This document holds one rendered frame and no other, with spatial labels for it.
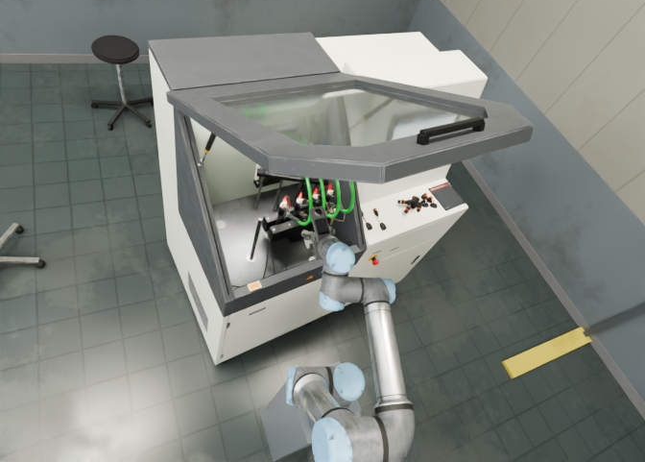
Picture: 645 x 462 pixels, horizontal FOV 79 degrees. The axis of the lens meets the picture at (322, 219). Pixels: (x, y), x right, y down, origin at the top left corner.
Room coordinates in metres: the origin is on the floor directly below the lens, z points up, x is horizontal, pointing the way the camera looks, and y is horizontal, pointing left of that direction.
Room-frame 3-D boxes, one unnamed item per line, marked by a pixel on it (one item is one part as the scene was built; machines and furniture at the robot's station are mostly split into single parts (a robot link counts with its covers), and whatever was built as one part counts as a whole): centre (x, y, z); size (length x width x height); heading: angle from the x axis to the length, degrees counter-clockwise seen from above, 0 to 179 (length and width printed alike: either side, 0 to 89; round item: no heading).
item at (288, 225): (1.12, 0.10, 0.91); 0.34 x 0.10 x 0.15; 139
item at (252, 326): (0.86, -0.02, 0.44); 0.65 x 0.02 x 0.68; 139
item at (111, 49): (2.11, 1.83, 0.29); 0.49 x 0.47 x 0.58; 133
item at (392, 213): (1.46, -0.39, 0.96); 0.70 x 0.22 x 0.03; 139
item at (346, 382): (0.46, -0.30, 1.07); 0.13 x 0.12 x 0.14; 115
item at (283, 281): (0.88, 0.00, 0.87); 0.62 x 0.04 x 0.16; 139
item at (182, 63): (1.60, 0.30, 0.75); 1.40 x 0.28 x 1.50; 139
